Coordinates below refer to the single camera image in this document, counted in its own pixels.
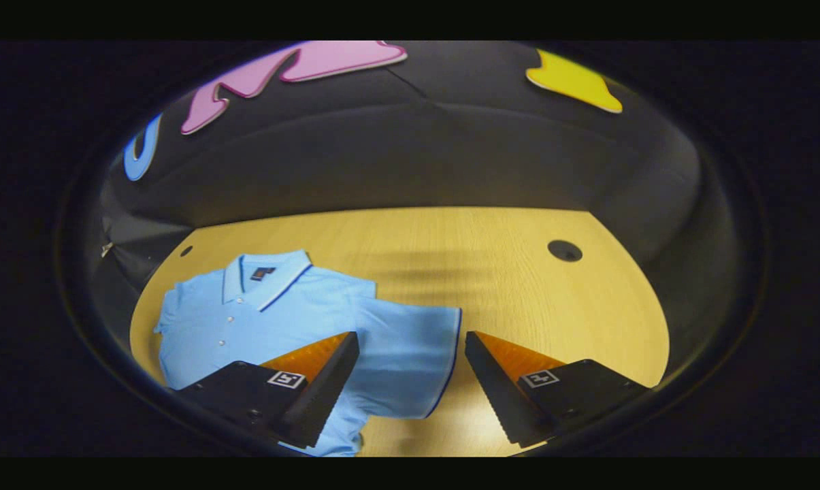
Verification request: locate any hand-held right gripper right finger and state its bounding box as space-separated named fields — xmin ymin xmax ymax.
xmin=464 ymin=330 xmax=654 ymax=450

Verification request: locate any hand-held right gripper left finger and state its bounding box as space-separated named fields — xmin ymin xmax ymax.
xmin=171 ymin=331 xmax=361 ymax=450

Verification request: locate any light blue T-shirt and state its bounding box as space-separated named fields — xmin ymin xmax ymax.
xmin=153 ymin=249 xmax=462 ymax=458

